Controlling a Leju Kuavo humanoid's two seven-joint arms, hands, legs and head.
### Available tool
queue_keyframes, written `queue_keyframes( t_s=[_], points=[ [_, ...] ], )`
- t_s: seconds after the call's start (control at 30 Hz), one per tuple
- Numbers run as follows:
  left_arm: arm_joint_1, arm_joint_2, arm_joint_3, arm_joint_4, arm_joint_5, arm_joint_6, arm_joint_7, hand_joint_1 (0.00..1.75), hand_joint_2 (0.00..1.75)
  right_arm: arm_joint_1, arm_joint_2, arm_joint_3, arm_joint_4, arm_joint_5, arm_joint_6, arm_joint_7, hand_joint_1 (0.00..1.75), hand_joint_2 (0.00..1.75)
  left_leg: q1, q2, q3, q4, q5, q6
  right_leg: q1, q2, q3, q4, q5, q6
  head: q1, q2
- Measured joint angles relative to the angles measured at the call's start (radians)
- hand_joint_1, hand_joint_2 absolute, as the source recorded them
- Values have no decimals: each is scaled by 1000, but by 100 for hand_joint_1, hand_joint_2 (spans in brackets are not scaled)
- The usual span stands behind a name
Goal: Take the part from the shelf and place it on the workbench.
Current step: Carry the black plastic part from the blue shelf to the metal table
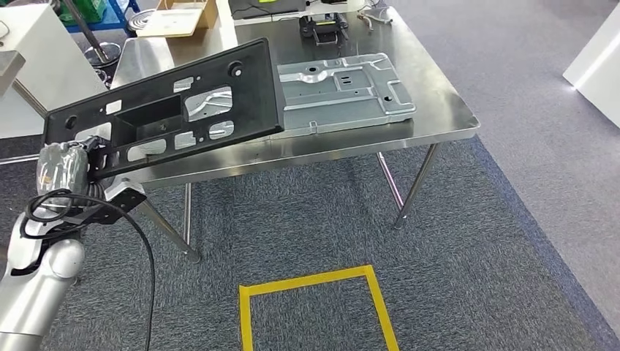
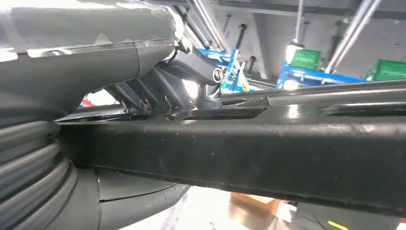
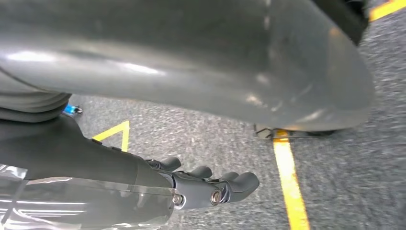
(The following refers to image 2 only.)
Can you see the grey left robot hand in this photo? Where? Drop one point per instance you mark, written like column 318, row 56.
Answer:
column 79, row 70

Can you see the chrome stanchion post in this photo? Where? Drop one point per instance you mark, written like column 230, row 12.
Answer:
column 351, row 35

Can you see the green plastic crate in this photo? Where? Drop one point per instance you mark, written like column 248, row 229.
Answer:
column 306, row 60
column 387, row 71

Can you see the open cardboard box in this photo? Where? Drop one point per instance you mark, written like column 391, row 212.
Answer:
column 250, row 212

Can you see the blue metal shelf rack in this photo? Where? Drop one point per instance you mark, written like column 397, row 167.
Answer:
column 317, row 77
column 233, row 68

